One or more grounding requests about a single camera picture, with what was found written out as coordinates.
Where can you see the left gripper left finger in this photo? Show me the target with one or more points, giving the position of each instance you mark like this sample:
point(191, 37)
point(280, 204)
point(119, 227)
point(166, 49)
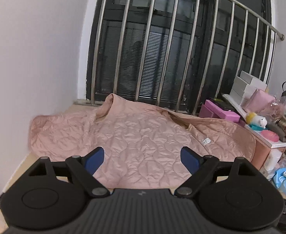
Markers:
point(83, 169)

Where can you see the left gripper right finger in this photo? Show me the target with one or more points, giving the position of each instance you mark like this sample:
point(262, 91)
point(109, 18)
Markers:
point(201, 168)

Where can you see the magenta flat box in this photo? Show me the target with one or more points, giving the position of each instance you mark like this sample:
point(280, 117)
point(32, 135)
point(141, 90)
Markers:
point(210, 110)

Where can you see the pink quilted jacket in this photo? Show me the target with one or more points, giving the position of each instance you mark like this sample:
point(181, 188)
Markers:
point(142, 143)

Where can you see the salmon pink storage box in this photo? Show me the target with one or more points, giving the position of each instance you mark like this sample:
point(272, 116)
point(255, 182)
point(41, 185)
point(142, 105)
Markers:
point(263, 146)

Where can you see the white yellow plush toy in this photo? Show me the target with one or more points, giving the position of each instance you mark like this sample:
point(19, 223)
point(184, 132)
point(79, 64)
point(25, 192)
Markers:
point(253, 119)

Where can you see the pink pouch bag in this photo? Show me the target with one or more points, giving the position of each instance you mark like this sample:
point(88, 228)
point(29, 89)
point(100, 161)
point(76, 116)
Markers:
point(258, 101)

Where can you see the stack of white boxes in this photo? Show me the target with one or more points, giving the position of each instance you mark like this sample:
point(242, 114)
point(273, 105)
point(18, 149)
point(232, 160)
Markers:
point(244, 87)

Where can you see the steel window railing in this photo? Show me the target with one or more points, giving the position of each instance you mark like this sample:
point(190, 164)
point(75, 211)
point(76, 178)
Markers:
point(177, 53)

